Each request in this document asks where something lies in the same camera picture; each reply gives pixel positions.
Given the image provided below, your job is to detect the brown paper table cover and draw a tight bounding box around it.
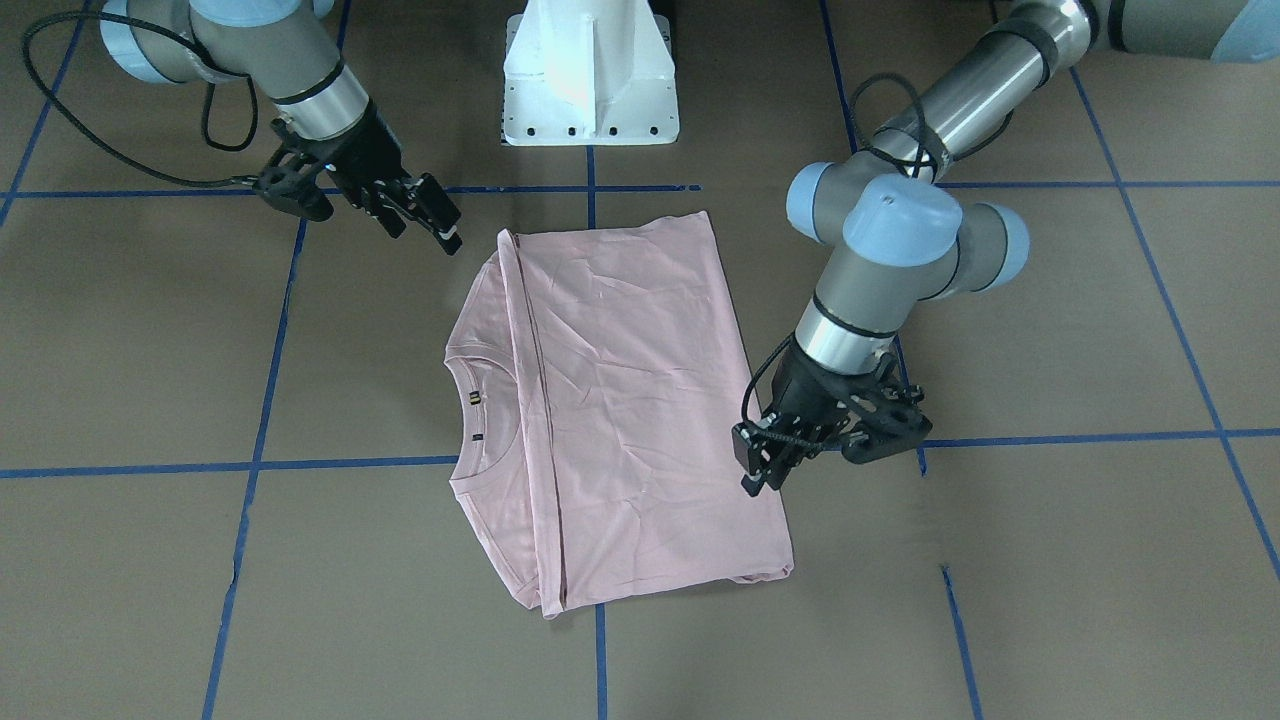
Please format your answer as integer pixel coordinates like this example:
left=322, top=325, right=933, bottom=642
left=1, top=1, right=1279, bottom=719

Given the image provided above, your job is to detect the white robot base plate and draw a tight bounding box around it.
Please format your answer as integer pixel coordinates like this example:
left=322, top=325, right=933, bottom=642
left=500, top=1, right=681, bottom=147

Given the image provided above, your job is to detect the pink Snoopy t-shirt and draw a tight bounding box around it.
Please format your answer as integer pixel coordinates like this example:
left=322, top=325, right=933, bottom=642
left=444, top=211, right=795, bottom=619

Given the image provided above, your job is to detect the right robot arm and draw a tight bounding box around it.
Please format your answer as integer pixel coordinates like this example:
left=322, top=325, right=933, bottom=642
left=99, top=1, right=462, bottom=255

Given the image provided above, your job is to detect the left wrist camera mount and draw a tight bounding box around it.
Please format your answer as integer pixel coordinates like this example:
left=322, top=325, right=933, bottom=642
left=837, top=351, right=933, bottom=465

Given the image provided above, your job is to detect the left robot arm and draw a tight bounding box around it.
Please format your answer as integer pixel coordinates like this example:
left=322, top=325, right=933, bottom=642
left=732, top=1, right=1279, bottom=496

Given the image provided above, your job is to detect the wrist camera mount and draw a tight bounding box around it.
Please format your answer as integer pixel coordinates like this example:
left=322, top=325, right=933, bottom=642
left=837, top=351, right=933, bottom=465
left=251, top=118, right=349, bottom=222

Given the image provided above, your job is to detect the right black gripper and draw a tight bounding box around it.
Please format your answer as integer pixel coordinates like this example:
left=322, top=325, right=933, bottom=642
left=320, top=101, right=463, bottom=256

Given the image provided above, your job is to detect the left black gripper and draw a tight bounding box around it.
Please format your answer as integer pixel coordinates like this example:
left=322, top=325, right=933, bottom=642
left=732, top=334, right=870, bottom=497

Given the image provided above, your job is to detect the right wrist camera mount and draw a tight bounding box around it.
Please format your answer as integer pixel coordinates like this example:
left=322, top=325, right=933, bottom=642
left=251, top=118, right=349, bottom=222

